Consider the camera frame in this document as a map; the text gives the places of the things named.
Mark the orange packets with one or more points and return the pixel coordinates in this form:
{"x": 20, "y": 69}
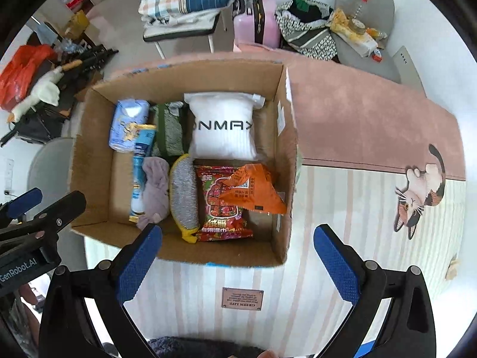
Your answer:
{"x": 376, "y": 33}

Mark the brown mat label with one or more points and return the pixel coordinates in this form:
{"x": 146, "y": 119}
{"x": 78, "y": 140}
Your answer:
{"x": 242, "y": 298}

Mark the beige tissue box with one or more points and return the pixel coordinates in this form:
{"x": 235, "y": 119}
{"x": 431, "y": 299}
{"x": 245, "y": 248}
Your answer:
{"x": 359, "y": 44}

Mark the purple cloth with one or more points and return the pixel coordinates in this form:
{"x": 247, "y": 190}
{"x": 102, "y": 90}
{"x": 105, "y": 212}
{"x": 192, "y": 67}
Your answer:
{"x": 154, "y": 186}

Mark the cardboard box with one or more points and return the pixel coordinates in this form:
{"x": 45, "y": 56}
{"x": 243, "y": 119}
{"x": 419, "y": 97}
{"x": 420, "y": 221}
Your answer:
{"x": 268, "y": 126}

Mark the blue tissue pack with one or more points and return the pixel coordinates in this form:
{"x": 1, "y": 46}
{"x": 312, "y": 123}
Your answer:
{"x": 125, "y": 126}

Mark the black white patterned bag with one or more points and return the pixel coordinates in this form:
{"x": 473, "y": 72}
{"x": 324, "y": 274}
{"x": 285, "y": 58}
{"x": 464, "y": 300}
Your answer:
{"x": 309, "y": 33}

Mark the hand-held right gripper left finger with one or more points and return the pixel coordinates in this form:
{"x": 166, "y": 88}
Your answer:
{"x": 138, "y": 264}

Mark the dark fuzzy clothing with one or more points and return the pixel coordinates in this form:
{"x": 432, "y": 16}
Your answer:
{"x": 201, "y": 348}

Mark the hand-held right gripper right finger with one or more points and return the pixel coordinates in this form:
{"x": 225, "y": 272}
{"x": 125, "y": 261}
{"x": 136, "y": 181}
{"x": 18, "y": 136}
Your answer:
{"x": 337, "y": 261}

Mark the small red white box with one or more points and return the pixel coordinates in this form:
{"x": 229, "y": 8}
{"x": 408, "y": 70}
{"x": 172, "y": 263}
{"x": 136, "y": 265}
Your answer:
{"x": 377, "y": 56}

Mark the white board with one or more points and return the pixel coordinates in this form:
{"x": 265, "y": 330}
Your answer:
{"x": 410, "y": 71}

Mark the yellow plastic bag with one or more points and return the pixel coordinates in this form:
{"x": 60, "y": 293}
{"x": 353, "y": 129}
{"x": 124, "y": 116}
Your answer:
{"x": 340, "y": 22}

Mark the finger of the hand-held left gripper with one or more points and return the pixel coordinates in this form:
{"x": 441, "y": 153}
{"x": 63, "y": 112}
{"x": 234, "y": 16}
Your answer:
{"x": 67, "y": 205}
{"x": 26, "y": 199}

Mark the yellow-edged steel wool packet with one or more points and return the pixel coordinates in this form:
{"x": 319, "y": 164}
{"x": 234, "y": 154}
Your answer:
{"x": 182, "y": 194}

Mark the red plastic bag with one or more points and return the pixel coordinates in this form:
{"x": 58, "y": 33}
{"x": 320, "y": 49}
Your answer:
{"x": 22, "y": 74}

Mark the white round chair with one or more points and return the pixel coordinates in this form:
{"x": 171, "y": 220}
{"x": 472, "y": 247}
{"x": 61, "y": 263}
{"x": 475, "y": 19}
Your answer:
{"x": 52, "y": 167}

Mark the red snack packet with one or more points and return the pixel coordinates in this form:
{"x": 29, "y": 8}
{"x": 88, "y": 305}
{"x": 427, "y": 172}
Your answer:
{"x": 220, "y": 216}

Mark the white metal chair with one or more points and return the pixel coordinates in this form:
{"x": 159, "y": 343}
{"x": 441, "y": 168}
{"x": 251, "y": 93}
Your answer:
{"x": 179, "y": 30}

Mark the grey chair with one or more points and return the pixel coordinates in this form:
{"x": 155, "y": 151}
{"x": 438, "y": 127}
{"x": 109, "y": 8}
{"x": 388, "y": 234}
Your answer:
{"x": 372, "y": 65}

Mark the white goose plush toy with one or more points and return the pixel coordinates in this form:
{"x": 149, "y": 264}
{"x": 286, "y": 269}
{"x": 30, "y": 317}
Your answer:
{"x": 44, "y": 89}

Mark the long blue tube packet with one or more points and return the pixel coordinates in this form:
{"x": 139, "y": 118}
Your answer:
{"x": 139, "y": 179}

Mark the clear plastic bottle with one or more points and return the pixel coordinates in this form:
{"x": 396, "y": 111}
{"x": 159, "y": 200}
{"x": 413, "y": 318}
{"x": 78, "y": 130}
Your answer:
{"x": 358, "y": 15}

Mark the white pillow packet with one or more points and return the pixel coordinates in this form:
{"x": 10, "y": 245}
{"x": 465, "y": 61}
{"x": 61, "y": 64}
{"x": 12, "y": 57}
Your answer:
{"x": 223, "y": 134}

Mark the orange snack packet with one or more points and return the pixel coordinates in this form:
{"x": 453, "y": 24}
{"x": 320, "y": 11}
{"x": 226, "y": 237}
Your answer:
{"x": 253, "y": 194}

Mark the green packet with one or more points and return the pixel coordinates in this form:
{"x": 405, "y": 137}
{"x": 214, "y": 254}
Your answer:
{"x": 169, "y": 130}

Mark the pink suitcase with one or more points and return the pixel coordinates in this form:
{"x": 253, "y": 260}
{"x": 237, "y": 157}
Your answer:
{"x": 261, "y": 26}

